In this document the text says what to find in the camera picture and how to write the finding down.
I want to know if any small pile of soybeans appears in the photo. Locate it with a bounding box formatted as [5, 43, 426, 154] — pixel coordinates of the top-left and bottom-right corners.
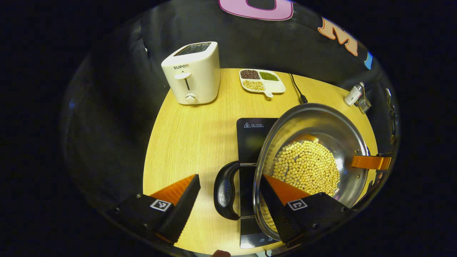
[242, 80, 265, 91]

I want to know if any black induction cooktop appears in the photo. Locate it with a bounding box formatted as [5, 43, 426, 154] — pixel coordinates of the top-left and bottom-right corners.
[236, 118, 282, 249]

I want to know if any steel pot with black handles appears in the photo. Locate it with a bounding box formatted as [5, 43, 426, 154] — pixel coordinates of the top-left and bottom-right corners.
[214, 103, 370, 242]

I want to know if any large pile of soybeans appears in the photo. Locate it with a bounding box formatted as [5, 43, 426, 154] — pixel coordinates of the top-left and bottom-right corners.
[272, 141, 340, 197]

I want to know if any white toaster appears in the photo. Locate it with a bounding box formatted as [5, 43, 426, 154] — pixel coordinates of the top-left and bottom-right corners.
[161, 41, 221, 105]

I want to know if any black power cable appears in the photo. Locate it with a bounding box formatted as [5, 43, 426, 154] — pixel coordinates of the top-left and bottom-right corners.
[288, 73, 308, 104]

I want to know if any small clear glass container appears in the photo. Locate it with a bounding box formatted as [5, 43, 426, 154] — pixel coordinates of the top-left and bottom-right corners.
[357, 96, 372, 114]

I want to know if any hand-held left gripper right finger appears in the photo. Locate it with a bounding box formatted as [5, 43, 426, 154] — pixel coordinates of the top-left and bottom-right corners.
[259, 174, 353, 248]

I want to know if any small white bottle red label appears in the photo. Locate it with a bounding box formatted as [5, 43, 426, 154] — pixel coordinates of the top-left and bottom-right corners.
[344, 82, 365, 106]

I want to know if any white divided dish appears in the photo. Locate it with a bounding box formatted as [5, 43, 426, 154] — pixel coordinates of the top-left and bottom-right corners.
[239, 69, 286, 98]

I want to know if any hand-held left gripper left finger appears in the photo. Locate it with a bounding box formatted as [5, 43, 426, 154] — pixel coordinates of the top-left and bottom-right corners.
[105, 173, 201, 246]

